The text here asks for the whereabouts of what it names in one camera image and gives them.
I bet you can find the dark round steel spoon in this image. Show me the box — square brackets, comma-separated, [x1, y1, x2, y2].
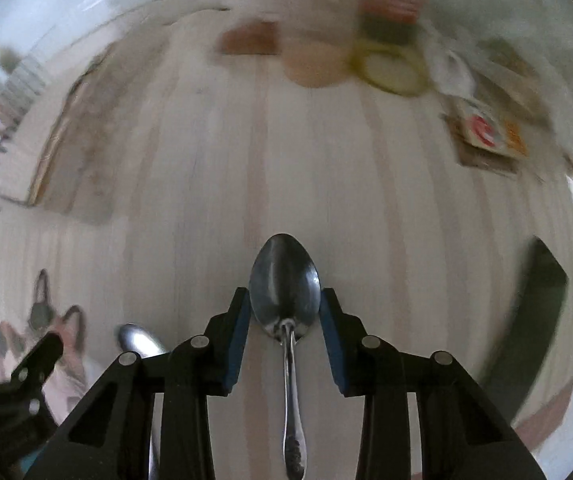
[248, 233, 321, 479]

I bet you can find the cat print table mat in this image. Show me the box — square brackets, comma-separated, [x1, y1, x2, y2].
[0, 269, 103, 424]

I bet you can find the large shiny steel spoon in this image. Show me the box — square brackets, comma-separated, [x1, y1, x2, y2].
[116, 323, 168, 359]

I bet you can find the black smartphone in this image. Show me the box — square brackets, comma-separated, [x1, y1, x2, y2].
[480, 237, 568, 422]

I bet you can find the clear plastic utensil tray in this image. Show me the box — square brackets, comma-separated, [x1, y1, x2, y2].
[0, 0, 221, 208]

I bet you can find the red white packet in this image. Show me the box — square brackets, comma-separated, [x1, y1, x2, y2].
[443, 96, 529, 174]

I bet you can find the clear plastic bag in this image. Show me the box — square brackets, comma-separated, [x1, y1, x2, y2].
[421, 0, 573, 174]

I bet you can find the jar with red green label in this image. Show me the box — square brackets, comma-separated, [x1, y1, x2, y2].
[351, 0, 428, 96]

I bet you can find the clear jar with brown contents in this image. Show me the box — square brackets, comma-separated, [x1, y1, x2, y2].
[274, 0, 359, 89]

